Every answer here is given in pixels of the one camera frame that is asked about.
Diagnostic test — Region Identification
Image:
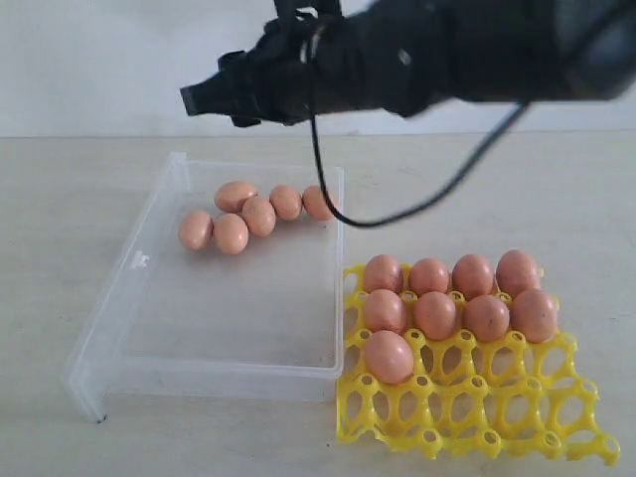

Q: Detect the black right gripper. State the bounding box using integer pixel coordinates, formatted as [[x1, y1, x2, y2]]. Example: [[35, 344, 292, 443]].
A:
[[179, 14, 328, 127]]

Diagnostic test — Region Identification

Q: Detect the brown egg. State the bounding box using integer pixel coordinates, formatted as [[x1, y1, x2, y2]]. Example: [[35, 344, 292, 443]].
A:
[[363, 254, 403, 294], [214, 180, 258, 213], [362, 330, 414, 385], [241, 196, 276, 238], [269, 184, 302, 221], [463, 295, 510, 342], [408, 257, 450, 296], [510, 289, 558, 343], [496, 249, 542, 298], [363, 289, 407, 334], [178, 210, 214, 251], [413, 291, 457, 341], [451, 253, 495, 300], [214, 213, 249, 254]]

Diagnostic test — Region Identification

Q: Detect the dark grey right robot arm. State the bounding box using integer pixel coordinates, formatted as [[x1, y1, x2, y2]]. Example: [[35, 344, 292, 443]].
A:
[[181, 0, 635, 127]]

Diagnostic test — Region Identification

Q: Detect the brown egg back top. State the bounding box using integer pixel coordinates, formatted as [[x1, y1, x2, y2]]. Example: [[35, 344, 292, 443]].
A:
[[214, 180, 258, 213]]

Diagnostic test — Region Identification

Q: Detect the brown egg back right corner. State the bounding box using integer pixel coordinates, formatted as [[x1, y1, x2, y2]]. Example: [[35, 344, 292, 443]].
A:
[[301, 185, 333, 222]]

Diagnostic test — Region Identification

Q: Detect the clear plastic box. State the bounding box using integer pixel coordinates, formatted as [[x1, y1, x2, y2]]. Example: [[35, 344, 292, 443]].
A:
[[65, 153, 344, 422]]

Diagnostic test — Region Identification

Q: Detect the yellow plastic egg tray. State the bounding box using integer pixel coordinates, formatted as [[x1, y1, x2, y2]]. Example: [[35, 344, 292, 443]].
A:
[[336, 264, 620, 466]]

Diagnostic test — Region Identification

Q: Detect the black cable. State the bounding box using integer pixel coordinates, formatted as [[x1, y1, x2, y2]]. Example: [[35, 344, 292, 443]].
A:
[[297, 34, 531, 229]]

